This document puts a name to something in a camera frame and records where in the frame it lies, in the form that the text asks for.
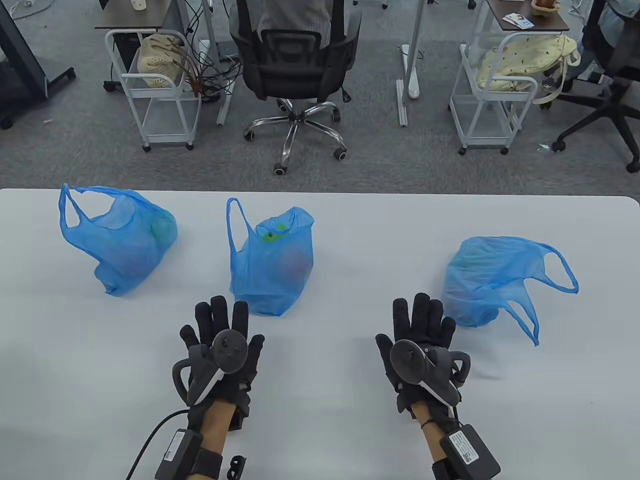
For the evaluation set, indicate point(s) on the person's left forearm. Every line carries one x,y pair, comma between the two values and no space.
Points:
215,430

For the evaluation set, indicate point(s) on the white desk leg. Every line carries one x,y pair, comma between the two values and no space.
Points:
210,30
412,50

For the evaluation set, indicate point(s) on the black forearm battery box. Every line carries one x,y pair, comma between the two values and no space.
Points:
175,455
470,450

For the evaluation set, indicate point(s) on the blue plastic bag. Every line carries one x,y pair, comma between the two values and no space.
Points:
480,280
125,245
272,270

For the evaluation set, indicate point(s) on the black handheld controller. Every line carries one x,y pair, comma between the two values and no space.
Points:
407,360
227,347

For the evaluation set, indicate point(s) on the cream knitted bag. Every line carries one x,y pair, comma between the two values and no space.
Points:
155,65

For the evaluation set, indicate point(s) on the black wheeled stand base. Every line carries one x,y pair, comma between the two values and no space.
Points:
20,65

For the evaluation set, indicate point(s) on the brown woven basket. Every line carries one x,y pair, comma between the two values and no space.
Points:
545,5

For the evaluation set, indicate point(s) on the small black buckle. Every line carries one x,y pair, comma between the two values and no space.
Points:
235,467

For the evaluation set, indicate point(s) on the white metal trolley cart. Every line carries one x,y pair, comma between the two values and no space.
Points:
487,120
172,120

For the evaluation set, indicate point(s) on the small printed cards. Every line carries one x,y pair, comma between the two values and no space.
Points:
517,21

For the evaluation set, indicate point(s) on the small white object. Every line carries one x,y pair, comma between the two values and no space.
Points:
138,4

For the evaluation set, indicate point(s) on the black mesh office chair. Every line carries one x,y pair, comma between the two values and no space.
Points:
295,75

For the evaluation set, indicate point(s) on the person's left hand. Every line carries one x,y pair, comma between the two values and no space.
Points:
225,315

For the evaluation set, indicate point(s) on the person's right forearm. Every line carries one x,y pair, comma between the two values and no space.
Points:
432,440

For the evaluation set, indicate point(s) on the pale yellow patterned bag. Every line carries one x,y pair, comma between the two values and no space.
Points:
525,57

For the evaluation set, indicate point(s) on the person's right hand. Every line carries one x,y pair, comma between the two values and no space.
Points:
422,320

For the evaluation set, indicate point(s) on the brown topped desk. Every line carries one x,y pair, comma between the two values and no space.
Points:
545,22
130,17

